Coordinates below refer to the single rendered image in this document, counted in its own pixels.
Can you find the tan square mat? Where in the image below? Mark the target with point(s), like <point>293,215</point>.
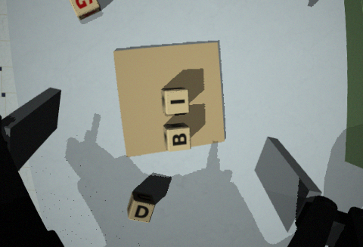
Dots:
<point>140,76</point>

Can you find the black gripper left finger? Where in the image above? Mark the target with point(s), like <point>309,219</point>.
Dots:
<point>21,133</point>

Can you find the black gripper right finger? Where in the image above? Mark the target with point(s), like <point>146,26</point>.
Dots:
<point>293,193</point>

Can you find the beige letter block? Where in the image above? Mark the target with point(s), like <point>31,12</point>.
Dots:
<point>85,8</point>
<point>177,137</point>
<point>140,207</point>
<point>175,100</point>

